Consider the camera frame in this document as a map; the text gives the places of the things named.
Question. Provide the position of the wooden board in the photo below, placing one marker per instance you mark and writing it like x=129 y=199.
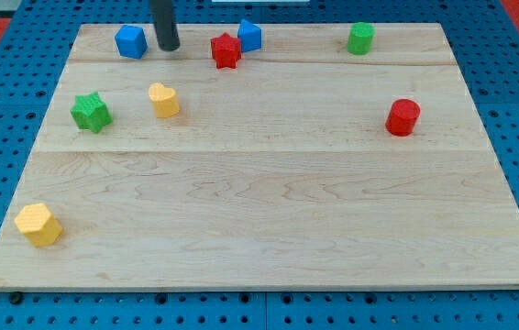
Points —
x=276 y=176

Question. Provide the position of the red star block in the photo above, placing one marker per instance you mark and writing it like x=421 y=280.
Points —
x=226 y=51

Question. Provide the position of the green star block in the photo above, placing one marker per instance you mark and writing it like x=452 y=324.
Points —
x=90 y=112

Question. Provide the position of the yellow heart block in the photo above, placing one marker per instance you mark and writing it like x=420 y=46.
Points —
x=164 y=100

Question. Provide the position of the blue triangular block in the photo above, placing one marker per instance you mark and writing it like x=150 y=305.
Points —
x=250 y=36

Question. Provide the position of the red cylinder block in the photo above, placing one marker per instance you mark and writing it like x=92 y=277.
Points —
x=402 y=118

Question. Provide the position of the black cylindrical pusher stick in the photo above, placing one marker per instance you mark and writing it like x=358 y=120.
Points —
x=164 y=21

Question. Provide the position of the green cylinder block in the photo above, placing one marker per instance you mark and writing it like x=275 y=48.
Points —
x=360 y=38

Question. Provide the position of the blue cube block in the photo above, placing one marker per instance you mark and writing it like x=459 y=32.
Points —
x=131 y=42

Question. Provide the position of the yellow hexagon block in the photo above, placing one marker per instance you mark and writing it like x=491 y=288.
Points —
x=38 y=225

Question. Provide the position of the blue perforated base mat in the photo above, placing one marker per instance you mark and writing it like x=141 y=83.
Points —
x=33 y=51

